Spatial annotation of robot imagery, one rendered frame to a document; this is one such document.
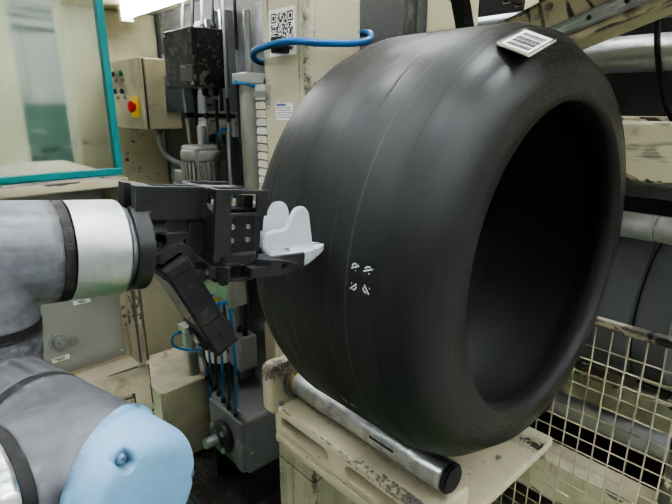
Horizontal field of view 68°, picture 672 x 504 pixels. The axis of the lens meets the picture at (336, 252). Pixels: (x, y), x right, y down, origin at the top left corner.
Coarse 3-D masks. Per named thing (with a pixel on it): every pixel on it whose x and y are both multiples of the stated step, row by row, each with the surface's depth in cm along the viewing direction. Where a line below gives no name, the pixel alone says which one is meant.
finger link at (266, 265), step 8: (264, 256) 46; (272, 256) 46; (280, 256) 47; (288, 256) 48; (296, 256) 48; (304, 256) 49; (256, 264) 45; (264, 264) 45; (272, 264) 45; (280, 264) 45; (288, 264) 46; (296, 264) 48; (232, 272) 44; (240, 272) 44; (248, 272) 44; (256, 272) 44; (264, 272) 45; (272, 272) 45; (280, 272) 46; (288, 272) 47
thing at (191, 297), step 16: (176, 256) 42; (160, 272) 42; (176, 272) 42; (192, 272) 43; (176, 288) 42; (192, 288) 43; (176, 304) 46; (192, 304) 43; (208, 304) 44; (192, 320) 45; (208, 320) 45; (224, 320) 46; (192, 336) 48; (208, 336) 45; (224, 336) 46
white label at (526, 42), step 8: (520, 32) 56; (528, 32) 56; (504, 40) 54; (512, 40) 54; (520, 40) 54; (528, 40) 54; (536, 40) 54; (544, 40) 54; (552, 40) 55; (512, 48) 53; (520, 48) 53; (528, 48) 53; (536, 48) 53; (528, 56) 52
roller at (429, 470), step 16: (304, 384) 88; (304, 400) 88; (320, 400) 85; (336, 416) 82; (352, 416) 80; (352, 432) 80; (368, 432) 77; (384, 432) 75; (384, 448) 74; (400, 448) 72; (400, 464) 73; (416, 464) 70; (432, 464) 69; (448, 464) 68; (432, 480) 68; (448, 480) 67
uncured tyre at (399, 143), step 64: (384, 64) 59; (448, 64) 53; (512, 64) 53; (576, 64) 60; (320, 128) 59; (384, 128) 52; (448, 128) 49; (512, 128) 52; (576, 128) 83; (320, 192) 56; (384, 192) 50; (448, 192) 49; (512, 192) 99; (576, 192) 89; (320, 256) 55; (384, 256) 49; (448, 256) 50; (512, 256) 100; (576, 256) 91; (320, 320) 57; (384, 320) 51; (448, 320) 52; (512, 320) 95; (576, 320) 81; (320, 384) 68; (384, 384) 54; (448, 384) 55; (512, 384) 86; (448, 448) 63
